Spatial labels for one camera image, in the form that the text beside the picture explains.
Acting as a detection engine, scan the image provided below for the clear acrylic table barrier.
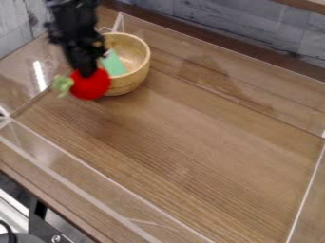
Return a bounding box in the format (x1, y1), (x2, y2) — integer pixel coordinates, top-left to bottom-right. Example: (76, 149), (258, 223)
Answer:
(0, 10), (325, 243)

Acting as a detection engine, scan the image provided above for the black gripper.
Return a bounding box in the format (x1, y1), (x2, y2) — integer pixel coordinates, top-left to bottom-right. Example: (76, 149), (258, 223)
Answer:
(44, 0), (104, 78)

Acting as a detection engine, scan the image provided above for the black table leg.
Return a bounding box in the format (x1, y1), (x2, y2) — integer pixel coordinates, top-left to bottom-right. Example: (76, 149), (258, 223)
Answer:
(30, 197), (48, 220)

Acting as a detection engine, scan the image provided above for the wooden bowl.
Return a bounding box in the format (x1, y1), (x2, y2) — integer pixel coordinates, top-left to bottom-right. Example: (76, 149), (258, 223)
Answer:
(104, 32), (151, 96)

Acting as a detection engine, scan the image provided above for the black cable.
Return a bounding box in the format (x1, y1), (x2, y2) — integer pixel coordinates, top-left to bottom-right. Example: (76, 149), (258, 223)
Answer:
(0, 219), (18, 243)

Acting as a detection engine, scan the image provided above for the red plush strawberry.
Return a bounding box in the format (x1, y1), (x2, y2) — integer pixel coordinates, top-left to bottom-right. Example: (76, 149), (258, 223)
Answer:
(52, 68), (112, 100)

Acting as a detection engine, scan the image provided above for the green rectangular block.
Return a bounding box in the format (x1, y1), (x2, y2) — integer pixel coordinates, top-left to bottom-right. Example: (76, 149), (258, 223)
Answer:
(100, 48), (127, 76)

